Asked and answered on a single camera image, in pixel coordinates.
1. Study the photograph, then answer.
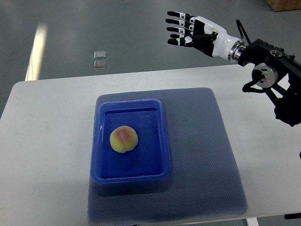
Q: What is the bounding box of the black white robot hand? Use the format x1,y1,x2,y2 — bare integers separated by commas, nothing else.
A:
165,11,245,62

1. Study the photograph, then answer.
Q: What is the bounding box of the green red peach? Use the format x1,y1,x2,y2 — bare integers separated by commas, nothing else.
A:
110,126,138,153

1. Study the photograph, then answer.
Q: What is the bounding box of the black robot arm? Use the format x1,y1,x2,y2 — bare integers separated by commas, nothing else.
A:
166,11,301,127

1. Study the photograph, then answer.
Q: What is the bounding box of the upper metal floor plate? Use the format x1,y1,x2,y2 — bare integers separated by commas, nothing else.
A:
94,50,106,59

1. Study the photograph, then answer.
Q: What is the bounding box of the metal floor plate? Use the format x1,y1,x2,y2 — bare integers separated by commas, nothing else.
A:
94,50,106,59
94,60,106,69

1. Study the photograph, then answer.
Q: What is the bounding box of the lower metal floor plate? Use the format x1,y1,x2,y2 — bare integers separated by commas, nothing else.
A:
94,60,106,69

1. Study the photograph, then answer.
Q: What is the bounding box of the brown wooden box corner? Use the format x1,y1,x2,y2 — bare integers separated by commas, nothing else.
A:
266,0,301,12

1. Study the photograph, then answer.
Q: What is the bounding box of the blue plastic tray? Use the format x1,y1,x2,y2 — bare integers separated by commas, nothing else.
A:
90,99,171,185

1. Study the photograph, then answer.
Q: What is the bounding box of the blue-grey textured mat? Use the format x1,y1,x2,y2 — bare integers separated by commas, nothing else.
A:
87,88,248,226

